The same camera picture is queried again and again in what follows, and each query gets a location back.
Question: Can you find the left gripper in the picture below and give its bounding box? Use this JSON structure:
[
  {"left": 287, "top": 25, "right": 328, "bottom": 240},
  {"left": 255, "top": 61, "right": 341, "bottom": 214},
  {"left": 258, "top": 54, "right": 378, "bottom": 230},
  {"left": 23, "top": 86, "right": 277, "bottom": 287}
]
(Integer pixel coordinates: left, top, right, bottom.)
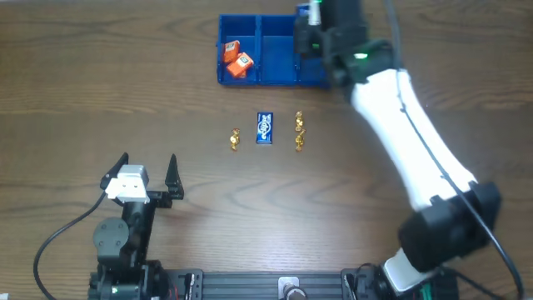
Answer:
[{"left": 99, "top": 152, "right": 185, "bottom": 210}]

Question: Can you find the blue tray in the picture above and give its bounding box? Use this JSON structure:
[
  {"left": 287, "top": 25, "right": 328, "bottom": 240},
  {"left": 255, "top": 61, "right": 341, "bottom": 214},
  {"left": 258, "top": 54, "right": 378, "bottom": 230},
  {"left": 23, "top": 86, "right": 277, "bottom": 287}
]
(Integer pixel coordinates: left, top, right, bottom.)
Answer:
[{"left": 216, "top": 14, "right": 331, "bottom": 88}]

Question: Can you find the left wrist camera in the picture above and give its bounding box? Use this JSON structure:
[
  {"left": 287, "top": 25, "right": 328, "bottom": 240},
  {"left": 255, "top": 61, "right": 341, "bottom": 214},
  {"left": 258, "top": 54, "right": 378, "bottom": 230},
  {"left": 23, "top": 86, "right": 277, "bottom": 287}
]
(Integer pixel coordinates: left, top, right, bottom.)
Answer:
[{"left": 104, "top": 164, "right": 150, "bottom": 205}]

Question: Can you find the black cable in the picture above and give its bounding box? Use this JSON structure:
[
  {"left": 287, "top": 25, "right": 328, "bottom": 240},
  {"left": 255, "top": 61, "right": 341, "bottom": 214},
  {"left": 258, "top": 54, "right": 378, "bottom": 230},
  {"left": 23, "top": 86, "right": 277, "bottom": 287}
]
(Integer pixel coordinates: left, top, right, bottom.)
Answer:
[
  {"left": 32, "top": 190, "right": 108, "bottom": 300},
  {"left": 381, "top": 0, "right": 526, "bottom": 300}
]

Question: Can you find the mounting rail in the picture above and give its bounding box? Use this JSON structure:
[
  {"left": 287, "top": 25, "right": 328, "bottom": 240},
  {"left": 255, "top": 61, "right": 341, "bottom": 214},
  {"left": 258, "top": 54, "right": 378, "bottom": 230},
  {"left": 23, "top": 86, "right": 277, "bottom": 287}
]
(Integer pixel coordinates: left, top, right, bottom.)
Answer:
[{"left": 166, "top": 268, "right": 459, "bottom": 300}]

